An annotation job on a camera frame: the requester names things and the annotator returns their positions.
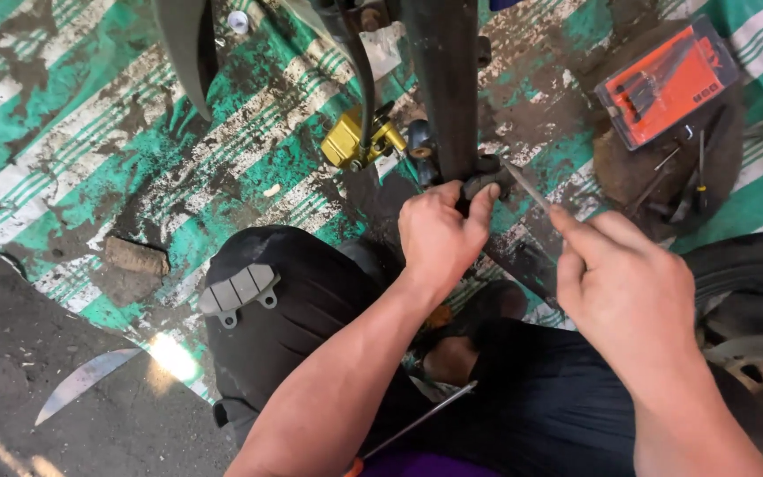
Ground person's left hand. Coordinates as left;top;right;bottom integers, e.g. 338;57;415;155
398;180;502;299

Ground person's right hand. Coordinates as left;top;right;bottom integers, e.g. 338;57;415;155
549;204;698;393

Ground dark brake pad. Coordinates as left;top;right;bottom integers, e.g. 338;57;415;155
460;155;519;204

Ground thin metal file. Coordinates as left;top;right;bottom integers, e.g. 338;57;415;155
502;163;556;214

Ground black cylindrical bushing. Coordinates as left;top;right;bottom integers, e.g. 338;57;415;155
407;118;441;188

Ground dark metal tool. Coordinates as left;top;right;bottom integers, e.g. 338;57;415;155
625;164;675;218

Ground black motorcycle tyre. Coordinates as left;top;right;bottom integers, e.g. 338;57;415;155
683;228;763;348

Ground person's foot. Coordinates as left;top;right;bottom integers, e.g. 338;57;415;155
421;334;483;389

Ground gold brake caliper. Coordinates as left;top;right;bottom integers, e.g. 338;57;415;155
321;106;409;172

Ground black yellow screwdriver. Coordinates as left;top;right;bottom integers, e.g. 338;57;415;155
695;129;711;214

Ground small metal hex key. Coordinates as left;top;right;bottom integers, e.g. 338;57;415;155
653;125;695;173

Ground metal brake disc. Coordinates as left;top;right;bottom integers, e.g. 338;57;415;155
703;334;763;425

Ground black fork tube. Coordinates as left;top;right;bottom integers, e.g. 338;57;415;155
399;0;483;184

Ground person's black trousers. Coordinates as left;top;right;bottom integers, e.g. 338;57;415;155
204;225;763;477

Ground white plastic scrap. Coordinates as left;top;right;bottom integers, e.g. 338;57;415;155
359;23;404;82

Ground grey brake pad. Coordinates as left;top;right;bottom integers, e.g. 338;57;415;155
197;263;282;330

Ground orange hex key case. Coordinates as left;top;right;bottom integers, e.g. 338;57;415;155
594;15;742;152

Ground brown wooden block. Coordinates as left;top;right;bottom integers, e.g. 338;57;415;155
104;236;171;278

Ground black mudguard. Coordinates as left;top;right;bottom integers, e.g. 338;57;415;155
153;0;221;124

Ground green white striped tarp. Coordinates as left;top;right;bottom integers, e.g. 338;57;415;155
0;0;763;406

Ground white curved plastic strip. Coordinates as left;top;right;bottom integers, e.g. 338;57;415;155
34;347;144;428

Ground long orange-handled screwdriver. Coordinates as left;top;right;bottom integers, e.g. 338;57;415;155
344;379;479;477

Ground black brake hose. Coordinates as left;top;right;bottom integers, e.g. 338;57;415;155
325;0;380;152

